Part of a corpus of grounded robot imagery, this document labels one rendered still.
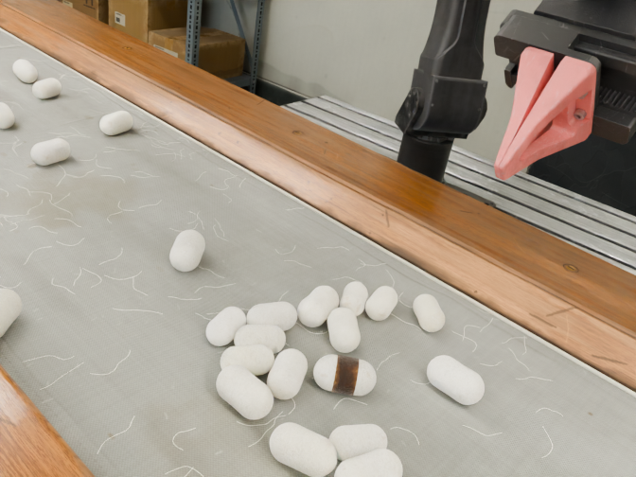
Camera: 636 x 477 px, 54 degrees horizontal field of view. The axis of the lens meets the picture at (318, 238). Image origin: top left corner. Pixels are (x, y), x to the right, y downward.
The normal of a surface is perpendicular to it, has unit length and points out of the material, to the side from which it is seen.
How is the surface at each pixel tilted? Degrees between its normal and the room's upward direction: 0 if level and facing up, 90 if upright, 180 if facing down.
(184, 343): 0
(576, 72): 61
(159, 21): 90
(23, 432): 0
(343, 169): 0
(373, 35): 89
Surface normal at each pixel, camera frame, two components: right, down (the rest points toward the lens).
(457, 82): 0.22, 0.38
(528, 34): -0.31, -0.48
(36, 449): 0.15, -0.85
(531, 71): -0.51, -0.17
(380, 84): -0.60, 0.32
